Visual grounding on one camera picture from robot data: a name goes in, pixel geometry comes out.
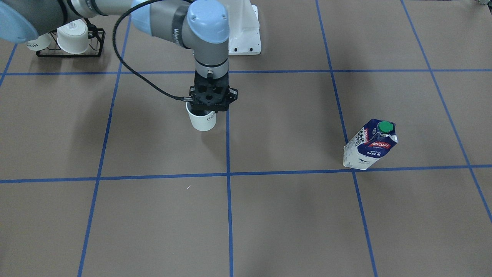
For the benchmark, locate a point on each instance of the blue white milk carton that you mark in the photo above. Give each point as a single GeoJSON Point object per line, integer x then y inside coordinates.
{"type": "Point", "coordinates": [374, 140]}

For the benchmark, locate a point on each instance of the white cup with lettering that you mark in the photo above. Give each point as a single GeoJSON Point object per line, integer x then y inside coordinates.
{"type": "Point", "coordinates": [40, 43]}

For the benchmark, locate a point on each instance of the white upside-down cup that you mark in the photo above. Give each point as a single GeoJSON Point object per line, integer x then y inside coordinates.
{"type": "Point", "coordinates": [73, 37]}

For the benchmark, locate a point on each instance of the white mug grey inside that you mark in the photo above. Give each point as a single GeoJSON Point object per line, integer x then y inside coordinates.
{"type": "Point", "coordinates": [201, 120]}

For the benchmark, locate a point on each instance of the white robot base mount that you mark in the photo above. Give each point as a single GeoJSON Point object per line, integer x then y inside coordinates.
{"type": "Point", "coordinates": [244, 37]}

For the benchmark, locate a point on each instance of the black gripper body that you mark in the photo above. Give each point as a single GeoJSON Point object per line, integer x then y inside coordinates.
{"type": "Point", "coordinates": [233, 95]}

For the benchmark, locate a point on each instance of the black wire cup rack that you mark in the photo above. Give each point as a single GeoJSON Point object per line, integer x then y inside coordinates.
{"type": "Point", "coordinates": [96, 37]}

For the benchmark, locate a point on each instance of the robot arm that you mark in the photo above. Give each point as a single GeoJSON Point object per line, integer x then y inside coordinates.
{"type": "Point", "coordinates": [199, 25]}

